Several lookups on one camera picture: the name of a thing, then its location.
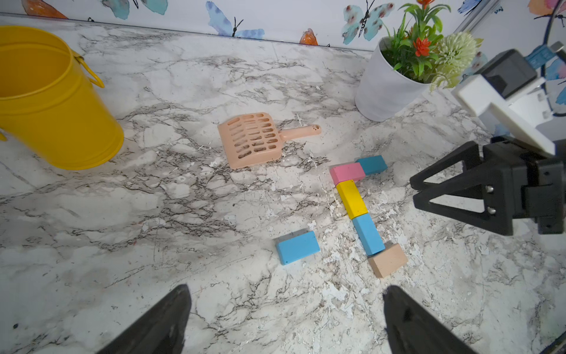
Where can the pink building block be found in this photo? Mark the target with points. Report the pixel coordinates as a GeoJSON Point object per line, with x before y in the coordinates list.
{"type": "Point", "coordinates": [350, 172]}

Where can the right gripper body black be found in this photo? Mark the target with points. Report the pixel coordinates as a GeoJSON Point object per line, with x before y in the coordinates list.
{"type": "Point", "coordinates": [523, 182]}

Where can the light blue building block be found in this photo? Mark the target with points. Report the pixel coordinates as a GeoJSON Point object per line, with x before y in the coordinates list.
{"type": "Point", "coordinates": [298, 247]}

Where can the white pot artificial flowers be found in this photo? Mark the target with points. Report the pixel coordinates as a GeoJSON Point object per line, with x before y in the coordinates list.
{"type": "Point", "coordinates": [411, 58]}

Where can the beige plastic slotted scoop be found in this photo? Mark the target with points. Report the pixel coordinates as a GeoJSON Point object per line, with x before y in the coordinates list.
{"type": "Point", "coordinates": [253, 139]}

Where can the tan building block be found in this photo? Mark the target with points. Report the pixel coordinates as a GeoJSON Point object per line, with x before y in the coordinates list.
{"type": "Point", "coordinates": [388, 261]}

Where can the teal building block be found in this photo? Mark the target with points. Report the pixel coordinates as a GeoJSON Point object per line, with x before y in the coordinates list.
{"type": "Point", "coordinates": [373, 165]}

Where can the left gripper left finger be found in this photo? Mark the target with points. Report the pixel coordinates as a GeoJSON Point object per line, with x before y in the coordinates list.
{"type": "Point", "coordinates": [160, 330]}

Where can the yellow building block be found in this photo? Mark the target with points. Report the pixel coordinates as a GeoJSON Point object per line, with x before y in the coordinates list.
{"type": "Point", "coordinates": [351, 199]}

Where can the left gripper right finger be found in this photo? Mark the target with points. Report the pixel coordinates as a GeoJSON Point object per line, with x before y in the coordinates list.
{"type": "Point", "coordinates": [411, 329]}

